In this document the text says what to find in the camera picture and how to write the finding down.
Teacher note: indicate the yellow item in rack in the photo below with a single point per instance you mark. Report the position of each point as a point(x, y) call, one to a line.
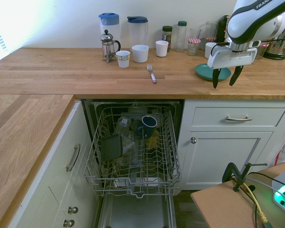
point(153, 141)

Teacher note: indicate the round metal cabinet knob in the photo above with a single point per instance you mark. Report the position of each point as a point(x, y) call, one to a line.
point(193, 140)
point(73, 210)
point(69, 223)

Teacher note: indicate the steel dishwasher door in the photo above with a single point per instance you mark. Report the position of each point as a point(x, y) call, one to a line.
point(133, 211)

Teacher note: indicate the black square container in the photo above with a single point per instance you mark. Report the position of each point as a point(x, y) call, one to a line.
point(111, 147)

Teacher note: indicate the clear pitcher with light-blue lid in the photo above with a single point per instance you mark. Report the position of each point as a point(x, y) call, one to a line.
point(109, 23)

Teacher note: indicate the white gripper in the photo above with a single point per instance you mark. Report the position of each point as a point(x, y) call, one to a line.
point(230, 58)

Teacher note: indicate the clear glass with label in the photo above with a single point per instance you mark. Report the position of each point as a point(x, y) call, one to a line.
point(124, 124)

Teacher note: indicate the glass jar red checked lid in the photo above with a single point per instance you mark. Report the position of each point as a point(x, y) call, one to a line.
point(193, 47)
point(207, 40)
point(261, 51)

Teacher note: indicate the spice jar with dark lid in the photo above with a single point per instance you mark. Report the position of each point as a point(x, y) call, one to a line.
point(167, 35)

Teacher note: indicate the clear pitcher with dark-blue lid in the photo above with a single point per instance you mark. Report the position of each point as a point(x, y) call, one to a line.
point(137, 31)

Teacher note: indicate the teal plate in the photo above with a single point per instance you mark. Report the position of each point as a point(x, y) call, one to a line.
point(203, 71)

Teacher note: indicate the dark blue mug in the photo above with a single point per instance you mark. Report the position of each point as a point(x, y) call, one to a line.
point(149, 126)

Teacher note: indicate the glass French press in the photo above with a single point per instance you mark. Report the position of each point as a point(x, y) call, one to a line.
point(108, 46)

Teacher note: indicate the brown wooden mounting board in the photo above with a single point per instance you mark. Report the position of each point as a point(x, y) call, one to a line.
point(223, 206)

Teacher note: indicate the large empty glass jar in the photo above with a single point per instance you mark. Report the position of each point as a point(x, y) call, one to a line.
point(211, 29)

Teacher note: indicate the white mug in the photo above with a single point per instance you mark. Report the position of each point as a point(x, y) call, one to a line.
point(209, 51)

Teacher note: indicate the clear bottle with green cap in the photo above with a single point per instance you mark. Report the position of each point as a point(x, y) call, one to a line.
point(181, 38)

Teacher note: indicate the black tall appliance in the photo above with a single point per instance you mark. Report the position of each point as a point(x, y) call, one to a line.
point(222, 28)

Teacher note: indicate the white cup with patterned band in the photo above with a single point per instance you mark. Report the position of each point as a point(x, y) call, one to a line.
point(123, 59)

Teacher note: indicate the large plain white cup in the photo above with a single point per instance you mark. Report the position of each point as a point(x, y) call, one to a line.
point(140, 54)

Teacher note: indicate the tall clear drinking glass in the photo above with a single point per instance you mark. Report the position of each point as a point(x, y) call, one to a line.
point(195, 33)

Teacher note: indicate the stainless steel kettle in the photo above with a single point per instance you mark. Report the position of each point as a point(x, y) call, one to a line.
point(281, 45)

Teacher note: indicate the small plain white cup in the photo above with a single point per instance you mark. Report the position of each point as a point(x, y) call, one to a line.
point(162, 48)

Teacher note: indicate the black metal clamp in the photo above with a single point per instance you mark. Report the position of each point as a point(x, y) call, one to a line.
point(237, 175)

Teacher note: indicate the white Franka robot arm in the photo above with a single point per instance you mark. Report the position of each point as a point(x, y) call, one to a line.
point(251, 21)

